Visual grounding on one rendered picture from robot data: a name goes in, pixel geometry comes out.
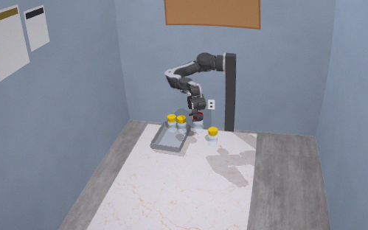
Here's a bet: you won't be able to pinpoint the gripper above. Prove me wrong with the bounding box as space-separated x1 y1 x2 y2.
187 94 206 122

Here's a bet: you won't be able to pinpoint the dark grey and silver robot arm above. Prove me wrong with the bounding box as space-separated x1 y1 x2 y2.
165 52 226 97

